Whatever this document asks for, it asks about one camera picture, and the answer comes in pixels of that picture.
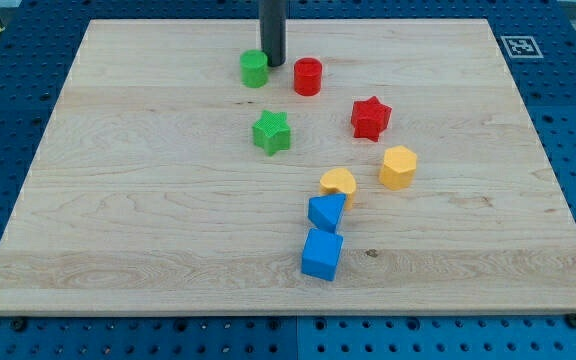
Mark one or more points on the green star block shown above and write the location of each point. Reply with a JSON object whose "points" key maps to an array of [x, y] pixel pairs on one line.
{"points": [[271, 132]]}

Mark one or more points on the yellow hexagon block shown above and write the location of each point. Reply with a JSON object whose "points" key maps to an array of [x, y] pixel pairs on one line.
{"points": [[398, 168]]}

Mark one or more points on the green cylinder block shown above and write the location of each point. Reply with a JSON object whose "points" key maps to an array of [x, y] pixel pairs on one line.
{"points": [[253, 68]]}

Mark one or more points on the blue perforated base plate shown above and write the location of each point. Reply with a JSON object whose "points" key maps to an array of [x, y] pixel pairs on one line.
{"points": [[36, 51]]}

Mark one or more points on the light wooden board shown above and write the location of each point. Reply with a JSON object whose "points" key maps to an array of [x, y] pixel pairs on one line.
{"points": [[148, 197]]}

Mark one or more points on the black cylindrical robot arm rod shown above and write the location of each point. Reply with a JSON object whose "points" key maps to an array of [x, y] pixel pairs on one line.
{"points": [[272, 23]]}

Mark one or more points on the red cylinder block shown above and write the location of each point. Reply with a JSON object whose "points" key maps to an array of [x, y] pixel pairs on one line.
{"points": [[307, 73]]}

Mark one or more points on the white fiducial marker tag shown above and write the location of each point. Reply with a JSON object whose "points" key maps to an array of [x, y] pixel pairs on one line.
{"points": [[521, 47]]}

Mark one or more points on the blue triangle block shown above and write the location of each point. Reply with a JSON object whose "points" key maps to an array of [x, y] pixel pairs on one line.
{"points": [[325, 212]]}

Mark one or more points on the yellow heart block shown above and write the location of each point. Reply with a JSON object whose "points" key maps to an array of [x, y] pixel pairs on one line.
{"points": [[339, 180]]}

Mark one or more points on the red star block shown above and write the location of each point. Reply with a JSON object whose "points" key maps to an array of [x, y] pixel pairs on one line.
{"points": [[370, 118]]}

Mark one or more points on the blue cube block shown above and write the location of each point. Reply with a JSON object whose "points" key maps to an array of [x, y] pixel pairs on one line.
{"points": [[321, 254]]}

